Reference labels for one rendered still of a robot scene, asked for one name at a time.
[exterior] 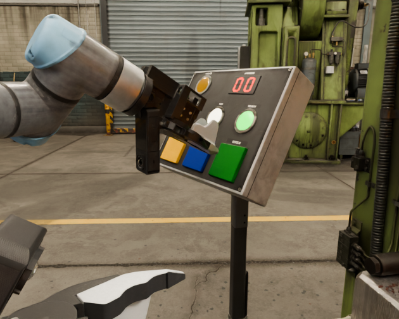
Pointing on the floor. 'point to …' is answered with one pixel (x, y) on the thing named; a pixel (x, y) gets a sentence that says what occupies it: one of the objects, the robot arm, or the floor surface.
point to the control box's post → (238, 256)
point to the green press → (313, 69)
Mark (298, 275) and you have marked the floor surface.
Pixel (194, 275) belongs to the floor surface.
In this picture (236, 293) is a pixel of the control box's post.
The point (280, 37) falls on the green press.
